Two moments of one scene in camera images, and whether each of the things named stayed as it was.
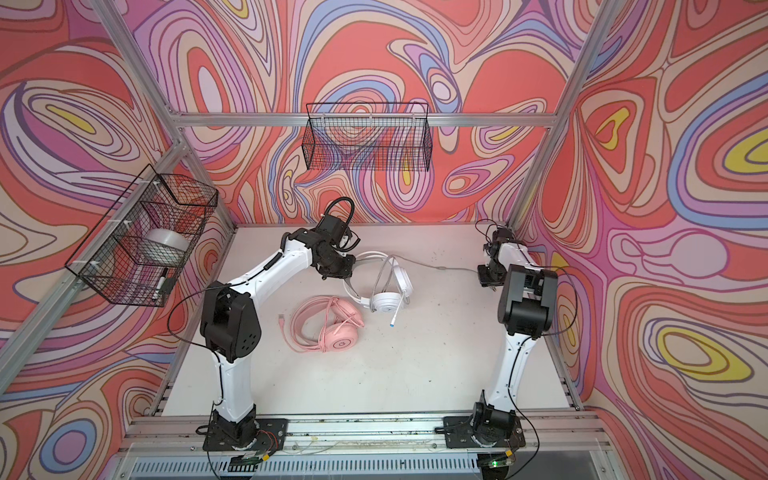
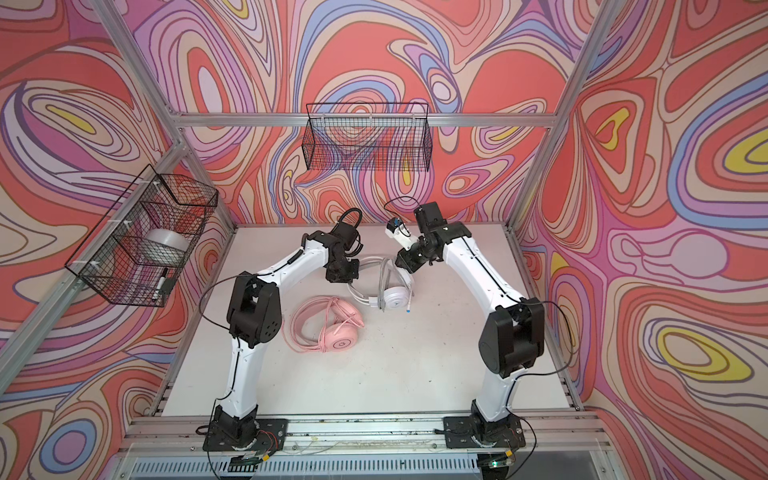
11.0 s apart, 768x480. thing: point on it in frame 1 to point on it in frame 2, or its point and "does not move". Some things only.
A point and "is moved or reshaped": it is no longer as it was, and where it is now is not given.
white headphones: x=392 y=284 is moved or reshaped
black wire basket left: x=141 y=248 does not move
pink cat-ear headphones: x=322 y=324 does not move
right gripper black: x=486 y=279 to x=410 y=264
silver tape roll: x=165 y=246 does not move
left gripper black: x=347 y=272 does not move
